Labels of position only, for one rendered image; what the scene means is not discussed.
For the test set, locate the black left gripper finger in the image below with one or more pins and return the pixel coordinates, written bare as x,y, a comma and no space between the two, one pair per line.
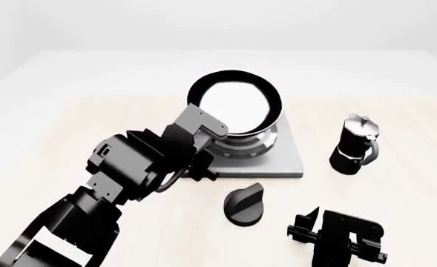
203,171

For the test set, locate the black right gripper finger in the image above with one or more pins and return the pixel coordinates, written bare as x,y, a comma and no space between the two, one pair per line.
309,222

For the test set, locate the black frying pan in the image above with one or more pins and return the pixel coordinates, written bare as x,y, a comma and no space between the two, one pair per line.
240,103

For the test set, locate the black stove knob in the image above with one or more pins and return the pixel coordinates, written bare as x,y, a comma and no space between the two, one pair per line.
244,205

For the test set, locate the grey square stove base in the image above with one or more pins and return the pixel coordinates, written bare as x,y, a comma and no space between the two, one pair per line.
277,164

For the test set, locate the black moka pot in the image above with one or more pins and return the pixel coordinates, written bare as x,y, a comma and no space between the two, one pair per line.
351,144

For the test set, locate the black right gripper camera mount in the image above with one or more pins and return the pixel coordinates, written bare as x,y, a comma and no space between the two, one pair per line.
344,222

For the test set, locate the grey left gripper camera mount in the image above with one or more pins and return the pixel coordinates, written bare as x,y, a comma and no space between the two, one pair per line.
203,118

